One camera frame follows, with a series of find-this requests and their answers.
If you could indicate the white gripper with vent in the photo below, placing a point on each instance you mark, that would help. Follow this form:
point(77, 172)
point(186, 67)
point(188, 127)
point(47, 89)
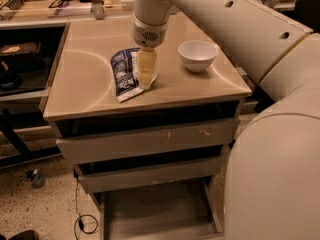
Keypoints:
point(148, 35)

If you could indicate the blue chip bag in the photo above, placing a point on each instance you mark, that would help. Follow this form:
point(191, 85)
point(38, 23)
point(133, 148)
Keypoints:
point(125, 71)

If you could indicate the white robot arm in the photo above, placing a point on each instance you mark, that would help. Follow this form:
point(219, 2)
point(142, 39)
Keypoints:
point(272, 184)

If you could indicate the top grey drawer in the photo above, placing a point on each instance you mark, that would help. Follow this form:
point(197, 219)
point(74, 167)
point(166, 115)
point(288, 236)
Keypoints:
point(147, 141)

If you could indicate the drawer cabinet with beige top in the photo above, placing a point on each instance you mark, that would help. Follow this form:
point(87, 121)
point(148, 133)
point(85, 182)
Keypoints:
point(82, 99)

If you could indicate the middle grey drawer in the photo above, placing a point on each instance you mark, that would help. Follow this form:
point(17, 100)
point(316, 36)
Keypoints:
point(151, 175)

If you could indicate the bottom grey open drawer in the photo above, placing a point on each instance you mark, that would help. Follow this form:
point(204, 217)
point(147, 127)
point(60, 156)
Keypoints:
point(171, 211)

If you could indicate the white bowl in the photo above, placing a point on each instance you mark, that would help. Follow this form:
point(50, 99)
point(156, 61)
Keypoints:
point(196, 55)

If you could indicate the coiled soldering stand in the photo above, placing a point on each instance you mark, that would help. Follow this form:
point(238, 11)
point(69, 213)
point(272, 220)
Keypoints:
point(9, 9)

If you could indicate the black office chair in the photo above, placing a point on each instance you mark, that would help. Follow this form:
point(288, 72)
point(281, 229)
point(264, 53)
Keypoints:
point(306, 12)

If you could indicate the dark shoe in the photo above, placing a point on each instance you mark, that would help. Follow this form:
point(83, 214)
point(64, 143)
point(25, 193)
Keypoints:
point(26, 235)

